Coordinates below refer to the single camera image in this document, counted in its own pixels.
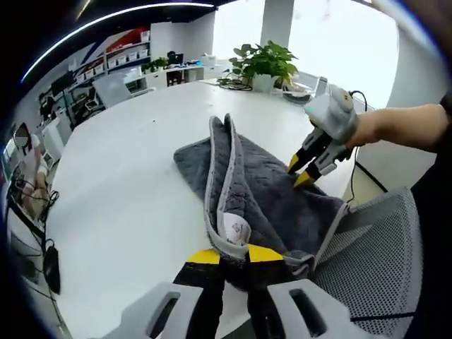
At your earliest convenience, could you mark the white low cabinet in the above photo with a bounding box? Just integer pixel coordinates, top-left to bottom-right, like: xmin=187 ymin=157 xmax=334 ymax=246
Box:
xmin=141 ymin=65 xmax=206 ymax=90

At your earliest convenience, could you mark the small plant on cabinet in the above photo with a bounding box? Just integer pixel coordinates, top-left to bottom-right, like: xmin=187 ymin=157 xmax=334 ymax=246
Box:
xmin=141 ymin=56 xmax=169 ymax=73

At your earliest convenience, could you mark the storage shelf with white boxes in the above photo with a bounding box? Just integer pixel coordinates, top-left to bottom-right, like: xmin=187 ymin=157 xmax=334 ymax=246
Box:
xmin=69 ymin=30 xmax=153 ymax=86

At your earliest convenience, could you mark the curved ceiling light strip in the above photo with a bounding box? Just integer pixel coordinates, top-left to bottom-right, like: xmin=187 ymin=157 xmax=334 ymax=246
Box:
xmin=22 ymin=1 xmax=227 ymax=81

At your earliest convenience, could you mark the grey towel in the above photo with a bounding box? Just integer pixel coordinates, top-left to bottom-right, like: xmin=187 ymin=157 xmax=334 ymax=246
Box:
xmin=172 ymin=112 xmax=350 ymax=294

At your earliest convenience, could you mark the green potted plant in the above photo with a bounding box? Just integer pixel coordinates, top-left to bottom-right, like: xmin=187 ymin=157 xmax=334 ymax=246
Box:
xmin=227 ymin=40 xmax=299 ymax=95

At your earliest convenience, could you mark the person's black clothing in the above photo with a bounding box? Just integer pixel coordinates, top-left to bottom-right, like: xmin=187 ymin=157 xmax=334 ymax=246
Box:
xmin=411 ymin=102 xmax=452 ymax=339

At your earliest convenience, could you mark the black cable coil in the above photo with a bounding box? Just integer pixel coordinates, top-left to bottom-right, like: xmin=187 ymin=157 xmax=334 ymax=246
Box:
xmin=216 ymin=76 xmax=254 ymax=93

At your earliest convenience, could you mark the grey mesh office chair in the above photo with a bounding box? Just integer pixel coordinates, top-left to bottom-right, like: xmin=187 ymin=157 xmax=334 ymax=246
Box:
xmin=312 ymin=186 xmax=424 ymax=339

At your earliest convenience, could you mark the person's right hand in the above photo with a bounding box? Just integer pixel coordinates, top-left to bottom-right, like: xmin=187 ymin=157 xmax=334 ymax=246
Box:
xmin=345 ymin=112 xmax=381 ymax=148

